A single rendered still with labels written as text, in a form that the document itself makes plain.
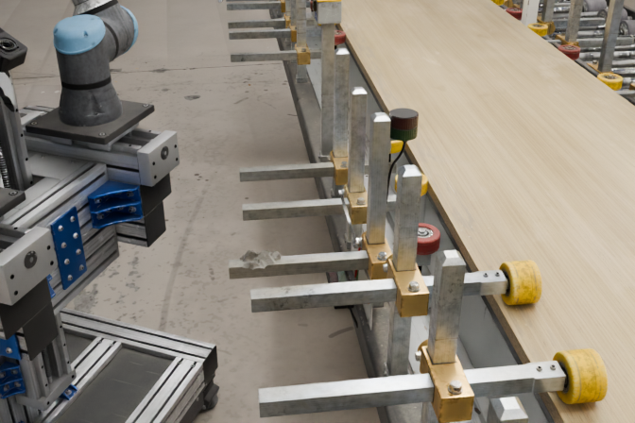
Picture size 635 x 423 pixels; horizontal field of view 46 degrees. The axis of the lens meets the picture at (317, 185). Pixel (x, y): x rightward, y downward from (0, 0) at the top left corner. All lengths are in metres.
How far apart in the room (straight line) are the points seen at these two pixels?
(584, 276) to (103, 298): 1.99
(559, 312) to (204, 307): 1.74
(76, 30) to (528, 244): 1.11
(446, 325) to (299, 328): 1.68
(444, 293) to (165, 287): 2.05
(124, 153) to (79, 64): 0.23
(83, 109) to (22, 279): 0.51
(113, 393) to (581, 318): 1.38
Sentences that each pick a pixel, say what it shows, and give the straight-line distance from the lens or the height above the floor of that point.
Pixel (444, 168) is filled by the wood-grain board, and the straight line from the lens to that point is 1.90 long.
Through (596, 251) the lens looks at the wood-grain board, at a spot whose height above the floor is 0.90.
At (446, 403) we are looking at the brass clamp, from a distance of 1.13.
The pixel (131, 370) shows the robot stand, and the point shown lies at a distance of 2.35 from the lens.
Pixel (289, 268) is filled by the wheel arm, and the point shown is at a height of 0.85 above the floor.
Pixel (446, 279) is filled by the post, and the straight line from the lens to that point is 1.08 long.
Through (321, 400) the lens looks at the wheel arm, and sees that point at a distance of 1.13.
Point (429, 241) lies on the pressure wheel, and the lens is 1.58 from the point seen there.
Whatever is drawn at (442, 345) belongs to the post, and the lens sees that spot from 1.15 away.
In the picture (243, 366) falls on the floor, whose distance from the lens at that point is 2.62.
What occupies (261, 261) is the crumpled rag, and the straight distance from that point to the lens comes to 1.56.
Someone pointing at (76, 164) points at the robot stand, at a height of 0.95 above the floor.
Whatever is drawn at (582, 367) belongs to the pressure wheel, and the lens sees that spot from 1.21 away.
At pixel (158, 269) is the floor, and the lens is 3.14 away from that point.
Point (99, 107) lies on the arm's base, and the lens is 1.84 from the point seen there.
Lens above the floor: 1.74
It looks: 28 degrees down
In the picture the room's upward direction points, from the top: straight up
